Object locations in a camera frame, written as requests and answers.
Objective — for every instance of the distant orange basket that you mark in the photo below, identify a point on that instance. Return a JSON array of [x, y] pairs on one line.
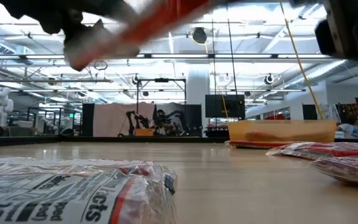
[[144, 132]]

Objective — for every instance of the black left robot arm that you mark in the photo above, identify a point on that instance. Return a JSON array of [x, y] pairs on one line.
[[42, 6]]

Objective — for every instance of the colourful wall picture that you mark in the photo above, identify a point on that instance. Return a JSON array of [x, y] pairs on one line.
[[357, 109]]

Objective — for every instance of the black partition panel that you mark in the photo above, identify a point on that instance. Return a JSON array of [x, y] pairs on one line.
[[309, 112], [88, 119]]

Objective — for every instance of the distant black robot arms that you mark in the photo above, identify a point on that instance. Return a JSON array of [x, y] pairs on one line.
[[163, 127]]

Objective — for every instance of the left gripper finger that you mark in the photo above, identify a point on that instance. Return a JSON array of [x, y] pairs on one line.
[[85, 40], [120, 51]]

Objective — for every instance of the beige curtain partition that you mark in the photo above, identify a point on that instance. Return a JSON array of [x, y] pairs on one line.
[[113, 119]]

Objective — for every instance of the orange plastic basket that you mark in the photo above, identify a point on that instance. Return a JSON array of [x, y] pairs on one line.
[[306, 127]]

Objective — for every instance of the black monitor screen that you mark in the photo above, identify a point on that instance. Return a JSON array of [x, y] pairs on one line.
[[216, 105]]

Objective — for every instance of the person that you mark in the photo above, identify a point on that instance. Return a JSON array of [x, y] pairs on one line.
[[351, 130]]

